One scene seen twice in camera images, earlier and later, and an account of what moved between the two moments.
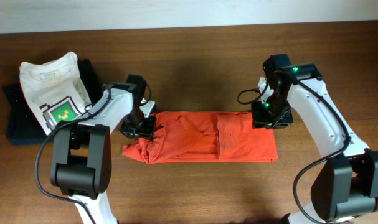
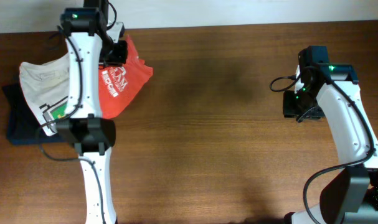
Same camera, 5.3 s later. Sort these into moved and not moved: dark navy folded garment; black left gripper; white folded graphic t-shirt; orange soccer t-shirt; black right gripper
Moved: orange soccer t-shirt; black left gripper; black right gripper
Not moved: dark navy folded garment; white folded graphic t-shirt
